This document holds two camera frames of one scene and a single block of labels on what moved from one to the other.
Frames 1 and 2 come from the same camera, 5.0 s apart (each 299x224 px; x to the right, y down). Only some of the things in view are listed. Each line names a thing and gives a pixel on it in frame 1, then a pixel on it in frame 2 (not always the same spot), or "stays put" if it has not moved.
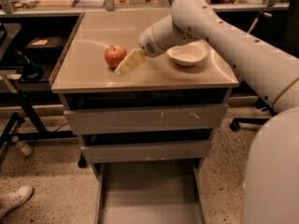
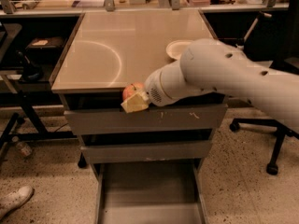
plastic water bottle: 23,148 stays put
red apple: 114,55 → 131,90
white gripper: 146,45 → 153,86
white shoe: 15,200 stays put
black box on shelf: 45,49 stays put
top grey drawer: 141,119 stays put
